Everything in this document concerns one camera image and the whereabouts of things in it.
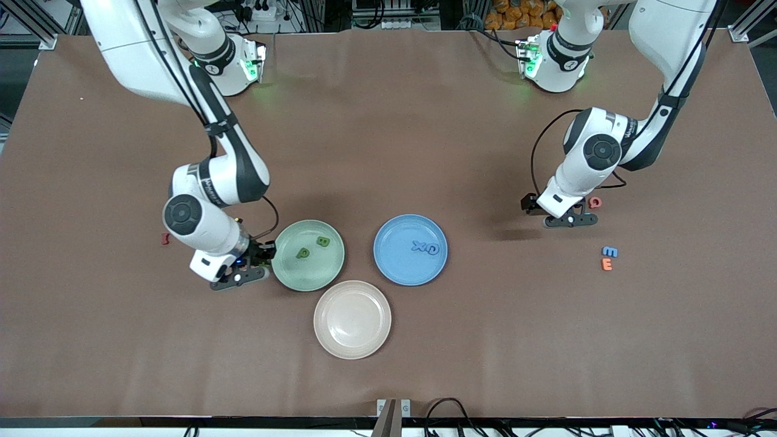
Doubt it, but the green plate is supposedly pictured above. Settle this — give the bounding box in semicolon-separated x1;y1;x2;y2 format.
271;219;345;293

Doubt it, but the pink plate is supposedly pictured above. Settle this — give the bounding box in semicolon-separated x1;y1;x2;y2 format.
313;280;392;361

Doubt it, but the blue plate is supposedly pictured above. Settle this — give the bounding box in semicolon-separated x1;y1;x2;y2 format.
373;214;449;286

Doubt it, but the base connector box green light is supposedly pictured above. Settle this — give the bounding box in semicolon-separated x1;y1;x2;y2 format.
515;38;542;80
242;39;268;84

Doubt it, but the brown table cover sheet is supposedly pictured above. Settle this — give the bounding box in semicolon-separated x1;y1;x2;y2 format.
0;29;777;419

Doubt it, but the orange snack bag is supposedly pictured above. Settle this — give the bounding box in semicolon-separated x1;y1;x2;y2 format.
486;0;562;31

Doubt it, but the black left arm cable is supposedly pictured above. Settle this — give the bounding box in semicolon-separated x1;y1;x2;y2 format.
530;108;627;196

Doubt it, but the black table edge rail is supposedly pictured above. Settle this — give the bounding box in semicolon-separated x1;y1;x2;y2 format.
0;416;777;430

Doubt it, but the grey metal bracket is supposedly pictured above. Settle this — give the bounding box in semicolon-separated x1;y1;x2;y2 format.
376;398;412;437

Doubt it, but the black cable loop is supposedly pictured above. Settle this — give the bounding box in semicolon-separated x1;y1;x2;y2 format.
424;397;486;437

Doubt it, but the aluminium frame profile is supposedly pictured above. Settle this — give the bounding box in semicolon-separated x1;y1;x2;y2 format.
0;0;80;50
728;0;777;49

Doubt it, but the black cable bundle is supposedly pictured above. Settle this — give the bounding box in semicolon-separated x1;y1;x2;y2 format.
653;408;777;437

